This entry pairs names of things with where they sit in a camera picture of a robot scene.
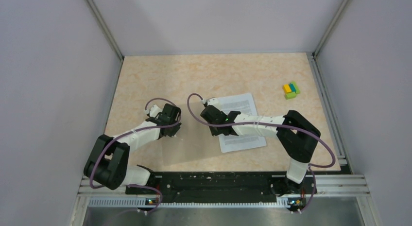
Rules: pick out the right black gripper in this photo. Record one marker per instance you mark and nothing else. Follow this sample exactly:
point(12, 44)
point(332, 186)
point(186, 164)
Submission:
point(214, 132)

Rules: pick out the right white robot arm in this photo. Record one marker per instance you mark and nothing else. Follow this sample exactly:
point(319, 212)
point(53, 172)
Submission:
point(297, 135)

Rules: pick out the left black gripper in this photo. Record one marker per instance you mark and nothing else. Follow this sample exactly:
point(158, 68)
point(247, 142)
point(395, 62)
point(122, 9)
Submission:
point(175, 129)

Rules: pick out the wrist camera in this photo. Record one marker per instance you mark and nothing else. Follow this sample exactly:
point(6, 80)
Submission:
point(211, 101)
point(153, 111)

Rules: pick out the white slotted cable duct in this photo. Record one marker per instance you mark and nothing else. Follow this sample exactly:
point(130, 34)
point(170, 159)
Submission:
point(143, 202)

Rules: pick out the green block short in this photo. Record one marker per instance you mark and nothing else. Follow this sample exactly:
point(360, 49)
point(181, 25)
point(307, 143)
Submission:
point(290, 95)

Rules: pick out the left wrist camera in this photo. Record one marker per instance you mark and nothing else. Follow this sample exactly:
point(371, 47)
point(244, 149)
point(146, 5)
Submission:
point(153, 111)

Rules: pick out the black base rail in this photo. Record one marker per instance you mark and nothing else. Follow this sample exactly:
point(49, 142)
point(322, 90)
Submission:
point(223, 187)

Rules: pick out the teal block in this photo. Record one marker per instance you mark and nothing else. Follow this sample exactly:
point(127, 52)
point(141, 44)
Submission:
point(292, 87)

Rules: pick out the green block long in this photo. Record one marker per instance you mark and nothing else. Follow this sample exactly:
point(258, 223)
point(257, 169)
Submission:
point(298, 89)

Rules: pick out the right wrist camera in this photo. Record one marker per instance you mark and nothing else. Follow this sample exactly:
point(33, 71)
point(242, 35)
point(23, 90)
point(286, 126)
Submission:
point(211, 101)

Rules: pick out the yellow block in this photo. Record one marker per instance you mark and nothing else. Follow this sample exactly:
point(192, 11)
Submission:
point(287, 89)

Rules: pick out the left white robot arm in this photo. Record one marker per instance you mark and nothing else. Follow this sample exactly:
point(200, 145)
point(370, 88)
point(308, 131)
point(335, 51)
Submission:
point(107, 165)

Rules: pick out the brown paper folder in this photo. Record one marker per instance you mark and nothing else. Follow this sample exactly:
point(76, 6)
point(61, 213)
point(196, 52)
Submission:
point(192, 142)

